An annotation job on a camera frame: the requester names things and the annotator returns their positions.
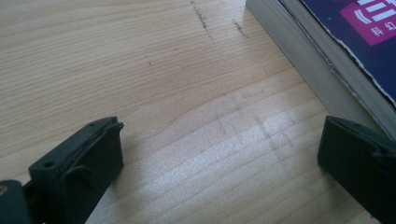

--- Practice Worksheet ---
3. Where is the white magazine with picture grid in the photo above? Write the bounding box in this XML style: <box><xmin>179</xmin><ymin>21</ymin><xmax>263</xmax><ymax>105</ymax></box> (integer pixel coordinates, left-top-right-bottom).
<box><xmin>245</xmin><ymin>0</ymin><xmax>396</xmax><ymax>139</ymax></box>

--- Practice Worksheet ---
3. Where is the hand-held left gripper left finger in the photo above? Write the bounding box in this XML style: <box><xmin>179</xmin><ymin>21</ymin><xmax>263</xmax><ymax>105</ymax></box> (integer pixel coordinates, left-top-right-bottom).
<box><xmin>22</xmin><ymin>116</ymin><xmax>125</xmax><ymax>224</ymax></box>

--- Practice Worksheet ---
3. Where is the dark purple magazine magenta label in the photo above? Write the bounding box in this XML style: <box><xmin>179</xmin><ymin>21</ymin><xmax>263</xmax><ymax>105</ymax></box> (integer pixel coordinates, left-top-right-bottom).
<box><xmin>277</xmin><ymin>0</ymin><xmax>396</xmax><ymax>110</ymax></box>

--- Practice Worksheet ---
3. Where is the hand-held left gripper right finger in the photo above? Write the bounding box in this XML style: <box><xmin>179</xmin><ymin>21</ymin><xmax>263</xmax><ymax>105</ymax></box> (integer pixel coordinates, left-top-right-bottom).
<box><xmin>317</xmin><ymin>115</ymin><xmax>396</xmax><ymax>224</ymax></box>

